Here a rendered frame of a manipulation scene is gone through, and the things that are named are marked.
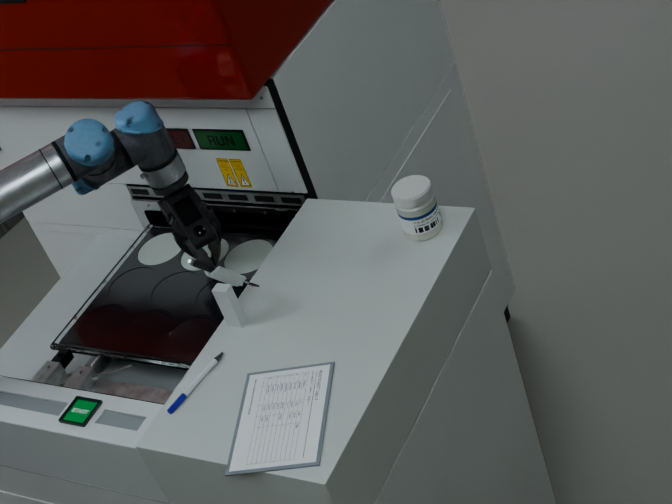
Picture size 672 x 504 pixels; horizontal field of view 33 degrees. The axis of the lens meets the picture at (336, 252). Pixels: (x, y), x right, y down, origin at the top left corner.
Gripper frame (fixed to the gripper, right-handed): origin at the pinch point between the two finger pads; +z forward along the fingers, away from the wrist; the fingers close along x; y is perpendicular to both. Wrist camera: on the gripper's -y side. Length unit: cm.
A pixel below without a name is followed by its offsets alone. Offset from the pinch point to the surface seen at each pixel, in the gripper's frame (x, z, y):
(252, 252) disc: -7.4, 2.2, -0.8
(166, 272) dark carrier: 8.4, 1.5, 7.5
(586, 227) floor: -109, 96, 54
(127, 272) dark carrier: 14.7, 1.3, 14.4
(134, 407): 26.2, -5.0, -31.2
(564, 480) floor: -47, 94, -18
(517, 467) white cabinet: -30, 55, -38
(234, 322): 4.7, -6.0, -27.2
